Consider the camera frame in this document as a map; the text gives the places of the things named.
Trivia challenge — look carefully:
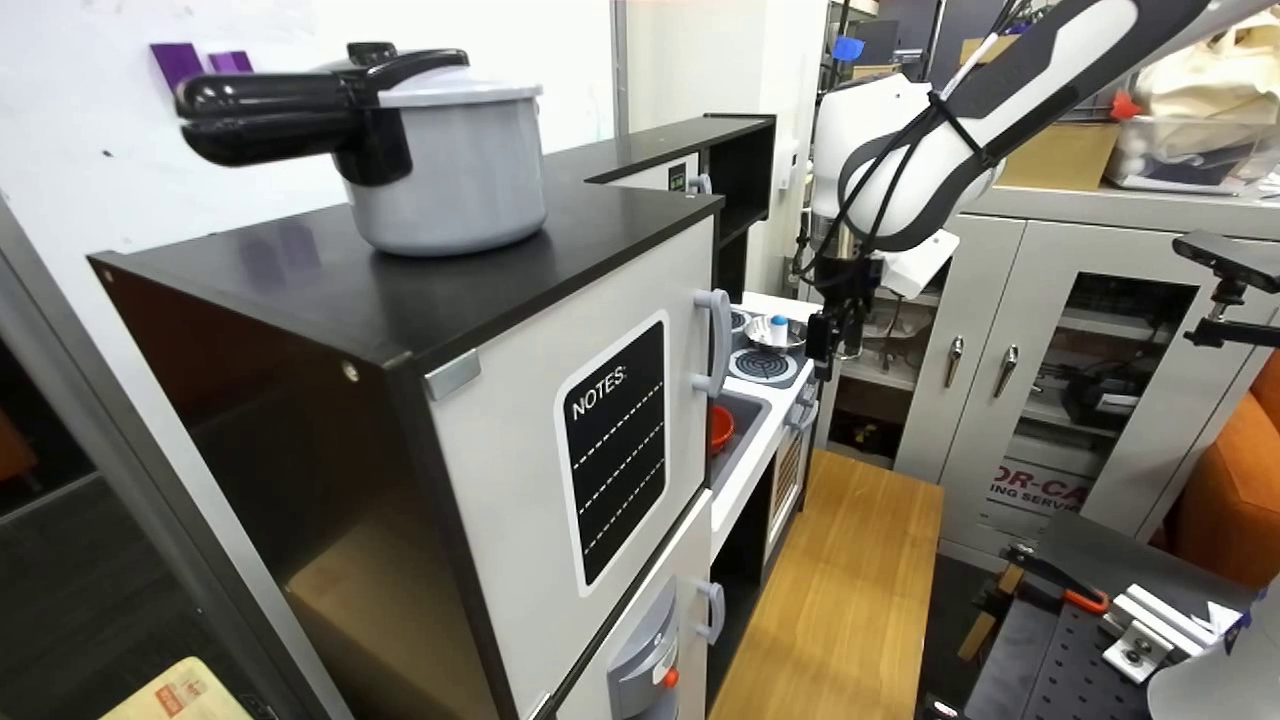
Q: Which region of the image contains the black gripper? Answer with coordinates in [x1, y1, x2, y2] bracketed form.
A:
[805, 253, 888, 385]

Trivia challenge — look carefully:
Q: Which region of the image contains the gray robot base cover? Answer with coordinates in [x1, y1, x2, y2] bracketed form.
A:
[1148, 637, 1280, 720]

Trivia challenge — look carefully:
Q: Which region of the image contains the toy oven door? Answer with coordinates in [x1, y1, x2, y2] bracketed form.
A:
[764, 385, 823, 543]

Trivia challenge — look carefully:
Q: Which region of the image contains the red toy colander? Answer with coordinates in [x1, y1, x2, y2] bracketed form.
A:
[703, 402, 740, 455]

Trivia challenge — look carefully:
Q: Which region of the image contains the gray metal cabinet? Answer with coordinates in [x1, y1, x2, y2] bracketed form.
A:
[891, 185, 1280, 573]

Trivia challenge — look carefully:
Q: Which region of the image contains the small cardboard box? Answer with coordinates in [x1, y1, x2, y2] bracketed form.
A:
[997, 122, 1129, 194]

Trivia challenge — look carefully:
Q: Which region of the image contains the black orange bar clamp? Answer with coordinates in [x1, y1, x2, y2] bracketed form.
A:
[997, 542, 1115, 621]

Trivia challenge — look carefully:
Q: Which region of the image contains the fridge door with chalkboard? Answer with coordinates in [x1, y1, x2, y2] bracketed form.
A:
[418, 218, 740, 720]

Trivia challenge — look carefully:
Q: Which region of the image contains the fridge door with dispenser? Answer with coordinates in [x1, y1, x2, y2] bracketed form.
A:
[535, 490, 733, 720]

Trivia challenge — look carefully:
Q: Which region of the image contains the white black toy kitchen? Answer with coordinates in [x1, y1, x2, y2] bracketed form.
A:
[84, 113, 832, 720]

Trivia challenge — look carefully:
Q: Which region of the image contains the black perforated mounting table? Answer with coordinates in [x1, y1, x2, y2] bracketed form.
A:
[916, 512, 1280, 720]

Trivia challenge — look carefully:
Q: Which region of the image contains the orange chair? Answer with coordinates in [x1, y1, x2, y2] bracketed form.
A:
[1173, 393, 1280, 591]

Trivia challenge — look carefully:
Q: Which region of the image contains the clear plastic storage bin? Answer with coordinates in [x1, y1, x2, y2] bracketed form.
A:
[1112, 15, 1280, 197]

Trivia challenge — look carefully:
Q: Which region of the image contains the silver pan with loop handle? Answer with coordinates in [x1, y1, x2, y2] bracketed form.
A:
[736, 302, 809, 352]

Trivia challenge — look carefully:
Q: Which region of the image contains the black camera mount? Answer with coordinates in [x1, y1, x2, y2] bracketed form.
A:
[1166, 234, 1280, 352]

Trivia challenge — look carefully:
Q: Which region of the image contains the gray pot with black handle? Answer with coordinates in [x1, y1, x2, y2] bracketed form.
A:
[177, 41, 553, 261]

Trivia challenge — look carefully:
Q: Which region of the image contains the small aluminium bracket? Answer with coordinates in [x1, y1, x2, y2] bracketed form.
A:
[1101, 579, 1251, 689]

